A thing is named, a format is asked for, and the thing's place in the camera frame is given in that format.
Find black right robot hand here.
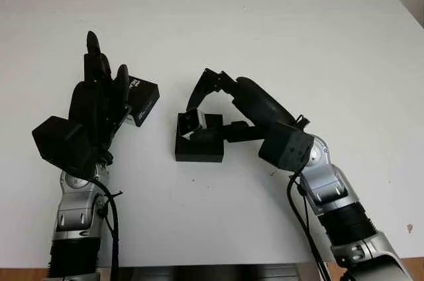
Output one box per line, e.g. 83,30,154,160
185,68,307,145

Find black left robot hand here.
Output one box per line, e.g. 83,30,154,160
68,30,133,166

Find black RealSense box lid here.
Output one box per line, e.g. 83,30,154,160
124,75,162,127

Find small silver depth camera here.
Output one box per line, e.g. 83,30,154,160
178,110,209,142

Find black box base with insert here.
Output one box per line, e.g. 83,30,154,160
174,112,225,164

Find dark robot torso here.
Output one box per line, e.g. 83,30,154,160
117,263,332,281

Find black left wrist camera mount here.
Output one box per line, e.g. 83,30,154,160
32,115,97,173

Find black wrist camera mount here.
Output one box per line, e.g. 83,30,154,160
258,123,315,172
32,115,97,173

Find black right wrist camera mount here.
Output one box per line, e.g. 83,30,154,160
258,123,315,172

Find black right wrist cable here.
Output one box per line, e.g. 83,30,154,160
286,114,332,281

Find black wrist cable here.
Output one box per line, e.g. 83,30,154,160
87,178,123,281
286,114,332,281

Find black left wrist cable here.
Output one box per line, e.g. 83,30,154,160
87,178,123,281

